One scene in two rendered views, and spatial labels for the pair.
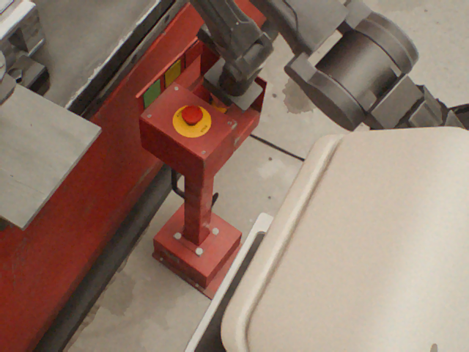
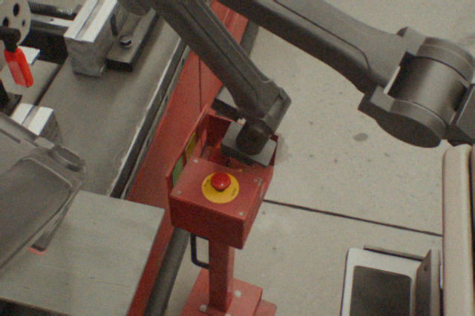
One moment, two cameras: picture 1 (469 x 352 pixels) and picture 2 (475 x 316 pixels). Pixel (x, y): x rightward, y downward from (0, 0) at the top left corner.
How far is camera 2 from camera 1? 0.17 m
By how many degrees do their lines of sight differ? 10
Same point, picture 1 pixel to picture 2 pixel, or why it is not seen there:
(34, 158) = (108, 255)
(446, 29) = not seen: hidden behind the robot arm
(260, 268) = (461, 280)
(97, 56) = (120, 147)
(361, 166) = not seen: outside the picture
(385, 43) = (450, 61)
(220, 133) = (250, 193)
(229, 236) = (251, 295)
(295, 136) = (280, 186)
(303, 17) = (371, 56)
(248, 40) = (271, 98)
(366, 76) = (442, 93)
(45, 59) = not seen: hidden behind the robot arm
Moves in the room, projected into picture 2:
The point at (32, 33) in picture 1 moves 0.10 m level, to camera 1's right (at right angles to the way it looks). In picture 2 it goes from (53, 138) to (111, 133)
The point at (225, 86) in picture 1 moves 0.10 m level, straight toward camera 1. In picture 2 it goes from (244, 147) to (255, 189)
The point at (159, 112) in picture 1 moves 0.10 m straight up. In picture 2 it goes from (187, 187) to (185, 156)
